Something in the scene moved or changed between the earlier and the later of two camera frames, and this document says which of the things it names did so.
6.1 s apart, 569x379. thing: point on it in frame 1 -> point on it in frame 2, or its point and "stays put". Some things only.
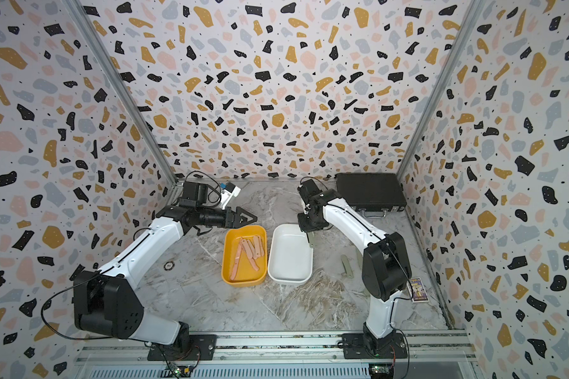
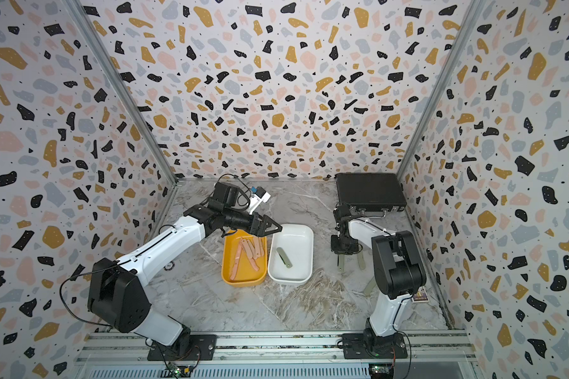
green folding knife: [311, 238] -> [284, 257]
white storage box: [291, 256] stays put
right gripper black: [300, 217] -> [352, 249]
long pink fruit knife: [236, 259] stays put
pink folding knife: [248, 248] stays put
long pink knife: [249, 253] stays put
